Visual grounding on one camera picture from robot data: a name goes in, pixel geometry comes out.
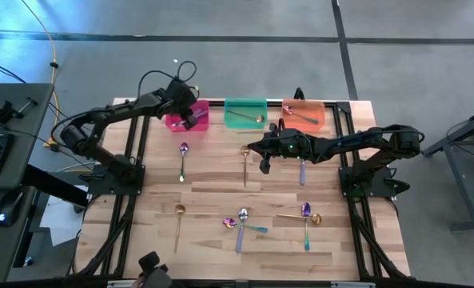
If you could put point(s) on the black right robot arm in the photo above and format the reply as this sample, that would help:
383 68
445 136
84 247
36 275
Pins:
360 140

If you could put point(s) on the black desk leg beam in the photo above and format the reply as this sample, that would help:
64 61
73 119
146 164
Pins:
52 184

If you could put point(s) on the silver edge bracket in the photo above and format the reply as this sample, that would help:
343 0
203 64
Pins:
352 285
128 283

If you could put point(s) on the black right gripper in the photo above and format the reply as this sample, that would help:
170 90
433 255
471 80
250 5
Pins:
290 146

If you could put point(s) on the black clamp tool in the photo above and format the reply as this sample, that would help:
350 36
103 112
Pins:
2 112

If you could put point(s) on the pink plastic bin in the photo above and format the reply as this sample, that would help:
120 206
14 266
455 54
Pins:
202 125

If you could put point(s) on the long black floor tape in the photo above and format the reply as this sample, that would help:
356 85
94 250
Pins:
220 38

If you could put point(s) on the large black table clamp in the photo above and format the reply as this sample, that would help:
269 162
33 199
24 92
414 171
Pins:
299 95

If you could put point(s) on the short black floor tape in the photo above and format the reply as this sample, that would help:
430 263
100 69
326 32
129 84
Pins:
342 40

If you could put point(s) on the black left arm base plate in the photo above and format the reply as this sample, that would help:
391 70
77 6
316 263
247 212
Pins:
100 185

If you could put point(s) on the white paper sheet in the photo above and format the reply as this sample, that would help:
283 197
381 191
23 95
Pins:
60 220

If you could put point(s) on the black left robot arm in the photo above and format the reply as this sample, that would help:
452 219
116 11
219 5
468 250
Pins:
116 112

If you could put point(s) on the grey desk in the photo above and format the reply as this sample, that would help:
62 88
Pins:
21 136

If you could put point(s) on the teal plastic bin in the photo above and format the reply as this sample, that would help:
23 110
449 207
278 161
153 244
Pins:
244 124

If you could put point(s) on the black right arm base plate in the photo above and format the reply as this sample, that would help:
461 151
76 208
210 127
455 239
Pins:
346 188

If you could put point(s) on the orange plastic bin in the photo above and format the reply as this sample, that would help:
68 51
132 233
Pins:
312 106

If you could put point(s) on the gold spoon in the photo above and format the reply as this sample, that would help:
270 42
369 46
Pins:
260 118
245 150
316 219
180 208

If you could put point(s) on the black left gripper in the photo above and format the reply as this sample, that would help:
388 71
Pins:
180 96

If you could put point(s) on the black handheld device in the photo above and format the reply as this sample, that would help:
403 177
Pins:
150 262

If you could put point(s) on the grey side stand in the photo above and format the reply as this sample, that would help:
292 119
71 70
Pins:
458 176

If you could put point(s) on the black computer mouse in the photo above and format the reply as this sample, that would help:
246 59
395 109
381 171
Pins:
9 208

